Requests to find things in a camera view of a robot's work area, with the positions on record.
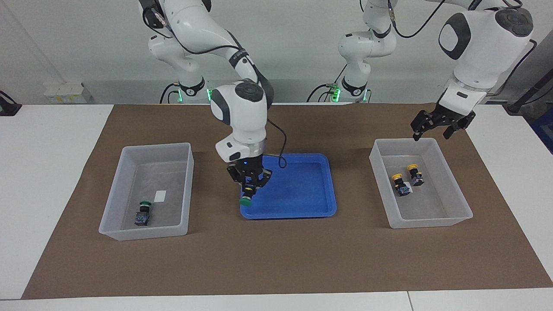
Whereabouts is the blue crate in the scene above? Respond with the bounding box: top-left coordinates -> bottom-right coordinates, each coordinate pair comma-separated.
531,108 -> 553,154

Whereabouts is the black clamp object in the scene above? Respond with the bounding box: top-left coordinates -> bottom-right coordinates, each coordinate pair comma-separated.
0,90 -> 22,117

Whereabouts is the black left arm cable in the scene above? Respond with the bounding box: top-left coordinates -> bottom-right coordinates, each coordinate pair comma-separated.
386,0 -> 539,98

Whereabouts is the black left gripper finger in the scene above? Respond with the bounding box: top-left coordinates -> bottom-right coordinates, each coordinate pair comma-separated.
410,111 -> 435,142
443,118 -> 467,140

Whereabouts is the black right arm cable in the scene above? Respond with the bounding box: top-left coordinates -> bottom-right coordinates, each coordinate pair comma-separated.
142,0 -> 289,170

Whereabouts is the green push button switch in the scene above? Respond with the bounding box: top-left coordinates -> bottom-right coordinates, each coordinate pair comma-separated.
239,182 -> 256,207
134,200 -> 152,226

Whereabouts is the translucent white plastic box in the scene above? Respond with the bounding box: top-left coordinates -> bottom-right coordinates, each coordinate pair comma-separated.
369,138 -> 474,229
99,143 -> 195,241

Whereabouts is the yellow push button switch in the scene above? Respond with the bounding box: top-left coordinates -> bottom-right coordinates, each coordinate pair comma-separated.
407,163 -> 425,187
391,173 -> 411,197

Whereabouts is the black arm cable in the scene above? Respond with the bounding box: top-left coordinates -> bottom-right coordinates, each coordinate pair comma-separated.
386,0 -> 539,98
142,0 -> 289,170

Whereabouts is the black stand pole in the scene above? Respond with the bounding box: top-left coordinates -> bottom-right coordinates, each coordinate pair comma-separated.
503,71 -> 553,115

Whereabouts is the blue plastic tray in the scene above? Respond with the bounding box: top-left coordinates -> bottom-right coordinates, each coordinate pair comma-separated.
240,153 -> 338,220

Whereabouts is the black base power cable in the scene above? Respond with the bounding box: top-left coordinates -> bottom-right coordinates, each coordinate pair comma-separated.
306,65 -> 346,103
159,83 -> 180,105

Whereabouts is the brown paper table mat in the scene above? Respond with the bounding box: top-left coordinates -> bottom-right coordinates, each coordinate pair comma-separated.
22,103 -> 553,300

